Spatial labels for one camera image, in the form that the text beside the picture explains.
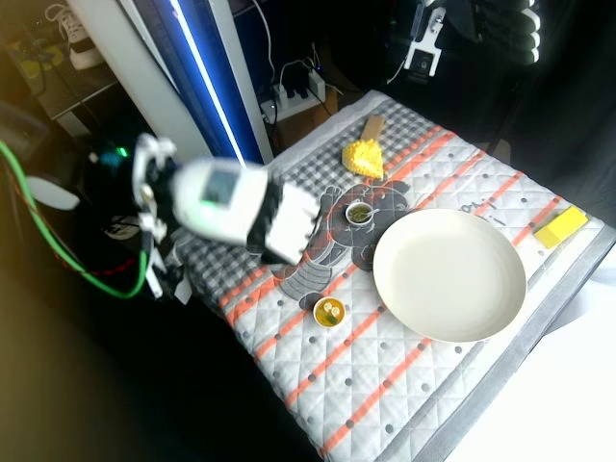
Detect yellow corn bag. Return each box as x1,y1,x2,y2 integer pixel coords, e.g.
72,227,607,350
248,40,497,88
341,138,386,182

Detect cream round plate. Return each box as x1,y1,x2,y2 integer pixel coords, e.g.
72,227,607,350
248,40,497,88
372,208,528,344

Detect white quilt tag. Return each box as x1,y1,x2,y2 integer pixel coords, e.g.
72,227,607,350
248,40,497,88
172,277,193,305

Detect white power strip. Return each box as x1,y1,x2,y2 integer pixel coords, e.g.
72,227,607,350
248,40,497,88
259,71,327,122

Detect small cup of green tea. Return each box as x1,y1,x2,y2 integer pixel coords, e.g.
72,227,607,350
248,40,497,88
345,201,374,226

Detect small yellow bowl lemon slices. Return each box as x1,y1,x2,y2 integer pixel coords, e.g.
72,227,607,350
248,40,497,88
312,296,347,329

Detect brown block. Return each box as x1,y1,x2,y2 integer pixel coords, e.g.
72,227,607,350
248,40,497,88
361,115,388,141

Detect white shoe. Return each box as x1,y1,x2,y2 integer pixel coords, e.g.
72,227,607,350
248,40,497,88
45,3,105,69

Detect grey quilt with bear print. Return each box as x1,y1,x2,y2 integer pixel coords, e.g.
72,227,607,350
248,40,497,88
166,89,616,462

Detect yellow block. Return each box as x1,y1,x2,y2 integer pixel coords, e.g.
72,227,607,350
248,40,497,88
533,205,590,249

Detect green cable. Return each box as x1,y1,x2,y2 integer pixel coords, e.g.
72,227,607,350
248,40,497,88
0,139,148,300

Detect white post with blue light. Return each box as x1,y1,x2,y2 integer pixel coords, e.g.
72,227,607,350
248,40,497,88
66,0,275,167

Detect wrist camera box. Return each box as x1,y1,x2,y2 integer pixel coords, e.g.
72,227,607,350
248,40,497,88
402,45,443,77

